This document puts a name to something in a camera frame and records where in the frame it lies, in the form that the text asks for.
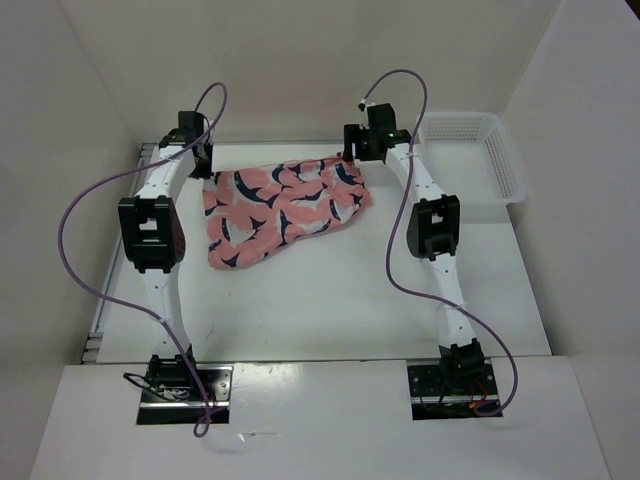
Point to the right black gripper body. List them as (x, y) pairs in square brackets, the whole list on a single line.
[(362, 138)]

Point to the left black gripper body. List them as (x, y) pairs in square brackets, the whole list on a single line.
[(203, 166)]

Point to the pink shark print shorts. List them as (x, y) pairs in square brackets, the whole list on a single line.
[(252, 213)]

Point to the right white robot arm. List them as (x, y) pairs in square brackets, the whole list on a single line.
[(432, 235)]

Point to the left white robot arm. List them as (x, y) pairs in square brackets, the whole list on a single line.
[(155, 244)]

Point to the white plastic basket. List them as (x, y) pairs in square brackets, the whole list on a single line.
[(470, 154)]

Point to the aluminium table edge rail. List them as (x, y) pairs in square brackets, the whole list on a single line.
[(96, 332)]

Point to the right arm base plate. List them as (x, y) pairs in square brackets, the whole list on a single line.
[(433, 399)]

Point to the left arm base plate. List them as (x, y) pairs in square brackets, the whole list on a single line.
[(177, 401)]

